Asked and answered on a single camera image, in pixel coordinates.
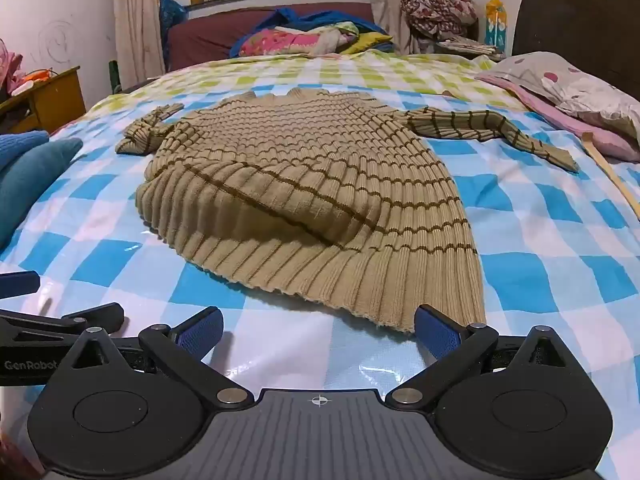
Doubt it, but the pink floral quilt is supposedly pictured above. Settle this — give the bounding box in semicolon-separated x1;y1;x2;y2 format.
239;27;321;57

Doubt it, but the floral cloth bundle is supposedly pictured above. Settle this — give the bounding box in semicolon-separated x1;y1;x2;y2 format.
400;0;478;41

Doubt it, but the dark wooden headboard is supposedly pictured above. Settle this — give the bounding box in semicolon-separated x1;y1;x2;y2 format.
511;0;640;106

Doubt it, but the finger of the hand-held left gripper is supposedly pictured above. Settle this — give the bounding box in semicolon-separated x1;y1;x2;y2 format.
0;270;41;301
0;302;125;347

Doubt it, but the stack of folded papers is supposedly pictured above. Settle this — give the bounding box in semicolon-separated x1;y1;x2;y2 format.
435;37;506;61

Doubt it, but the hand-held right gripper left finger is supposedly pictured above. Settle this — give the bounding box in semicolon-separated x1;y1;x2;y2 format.
47;306;256;408

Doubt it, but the blue floral cloth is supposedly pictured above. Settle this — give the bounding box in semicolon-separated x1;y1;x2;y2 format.
159;0;188;68

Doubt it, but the tan striped knit sweater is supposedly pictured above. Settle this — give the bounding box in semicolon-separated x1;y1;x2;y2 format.
115;87;581;335

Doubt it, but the yellow cloth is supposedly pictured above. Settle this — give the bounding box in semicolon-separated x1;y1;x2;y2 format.
345;31;393;55

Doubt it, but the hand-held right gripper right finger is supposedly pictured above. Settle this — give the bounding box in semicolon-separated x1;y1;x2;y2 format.
385;304;595;409

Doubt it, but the pink pillow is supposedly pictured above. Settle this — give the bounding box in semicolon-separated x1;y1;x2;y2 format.
475;74;640;163

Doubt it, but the thin wooden stick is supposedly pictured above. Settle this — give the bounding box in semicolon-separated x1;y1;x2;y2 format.
580;130;640;221

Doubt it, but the checkered plastic bed cover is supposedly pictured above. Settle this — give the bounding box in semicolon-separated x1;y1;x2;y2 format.
0;51;640;441

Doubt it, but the person's left hand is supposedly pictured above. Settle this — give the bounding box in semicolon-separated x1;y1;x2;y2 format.
0;130;83;251

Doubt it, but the pale patterned cloth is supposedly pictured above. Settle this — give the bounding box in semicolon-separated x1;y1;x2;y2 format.
300;22;358;56

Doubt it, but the pile of colourful bedding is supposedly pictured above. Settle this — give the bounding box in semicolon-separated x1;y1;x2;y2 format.
230;7;396;58

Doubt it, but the yellow and blue carton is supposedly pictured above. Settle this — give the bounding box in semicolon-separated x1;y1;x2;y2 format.
485;0;508;53

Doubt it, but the pink lace-edged floral cloth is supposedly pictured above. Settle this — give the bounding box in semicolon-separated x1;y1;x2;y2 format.
0;37;23;106

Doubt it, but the grey dotted pillow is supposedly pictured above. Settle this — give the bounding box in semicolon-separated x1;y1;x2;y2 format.
475;51;640;141

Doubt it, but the maroon sofa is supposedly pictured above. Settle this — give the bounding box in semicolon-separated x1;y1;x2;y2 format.
165;1;396;73

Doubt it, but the wooden side cabinet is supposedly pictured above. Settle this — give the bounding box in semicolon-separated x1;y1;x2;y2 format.
0;65;87;136

